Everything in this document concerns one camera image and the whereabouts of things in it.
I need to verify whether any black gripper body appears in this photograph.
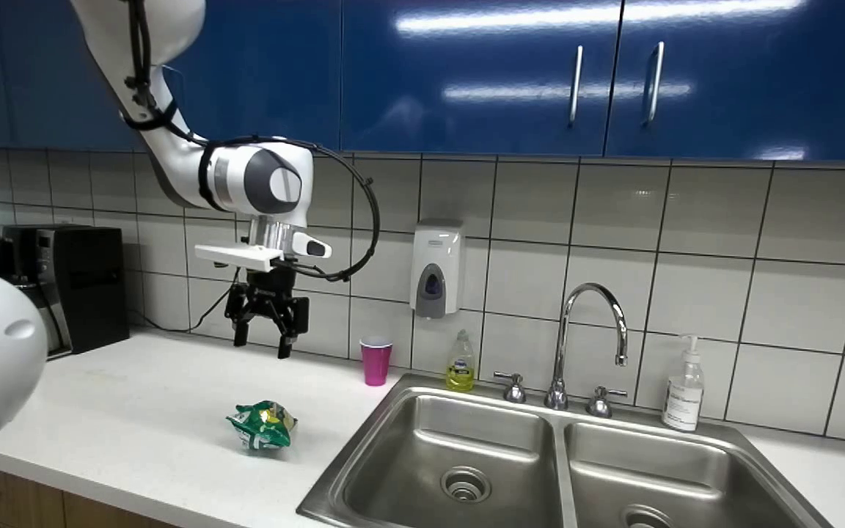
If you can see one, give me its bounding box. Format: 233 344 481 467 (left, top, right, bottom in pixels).
222 262 313 338

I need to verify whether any green Lays chips pack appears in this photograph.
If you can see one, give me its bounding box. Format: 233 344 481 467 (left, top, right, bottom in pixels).
222 397 303 456

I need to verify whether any stainless steel double sink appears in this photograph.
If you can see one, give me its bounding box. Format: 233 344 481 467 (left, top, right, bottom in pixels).
297 375 833 528

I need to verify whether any pink plastic cup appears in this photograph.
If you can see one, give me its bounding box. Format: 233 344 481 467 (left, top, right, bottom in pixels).
357 338 396 391

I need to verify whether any black countertop appliance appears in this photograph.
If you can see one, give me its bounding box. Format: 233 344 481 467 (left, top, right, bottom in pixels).
0 222 134 359

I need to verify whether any yellow dish soap bottle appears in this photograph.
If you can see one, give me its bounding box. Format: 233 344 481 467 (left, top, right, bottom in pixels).
444 329 481 397

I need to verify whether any blue cabinet door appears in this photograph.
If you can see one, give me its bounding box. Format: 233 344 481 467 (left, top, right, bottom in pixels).
162 0 347 155
604 0 845 164
338 0 627 161
0 0 140 155

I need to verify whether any chrome faucet knob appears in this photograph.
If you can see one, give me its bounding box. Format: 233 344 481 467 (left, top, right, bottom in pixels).
580 385 632 419
492 370 532 404

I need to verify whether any wooden base cabinet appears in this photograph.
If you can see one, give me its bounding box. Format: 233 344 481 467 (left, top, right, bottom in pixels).
0 467 176 528

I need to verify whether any chrome gooseneck faucet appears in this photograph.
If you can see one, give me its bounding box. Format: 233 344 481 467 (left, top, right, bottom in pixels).
544 280 635 414

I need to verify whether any clear pump soap bottle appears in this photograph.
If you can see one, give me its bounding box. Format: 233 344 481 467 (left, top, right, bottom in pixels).
660 334 708 434

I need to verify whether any black appliance power cord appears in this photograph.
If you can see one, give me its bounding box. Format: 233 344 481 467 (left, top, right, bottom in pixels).
187 282 247 334

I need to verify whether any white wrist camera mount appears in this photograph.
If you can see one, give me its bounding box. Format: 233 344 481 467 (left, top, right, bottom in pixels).
192 241 291 275

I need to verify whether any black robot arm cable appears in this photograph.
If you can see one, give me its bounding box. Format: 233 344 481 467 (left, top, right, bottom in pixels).
120 0 384 285

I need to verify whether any white wall soap dispenser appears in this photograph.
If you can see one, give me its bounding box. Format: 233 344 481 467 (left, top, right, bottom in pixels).
410 227 465 319

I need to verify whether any silver cabinet door handle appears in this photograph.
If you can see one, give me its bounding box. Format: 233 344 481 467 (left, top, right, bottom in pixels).
567 40 588 128
642 38 670 128

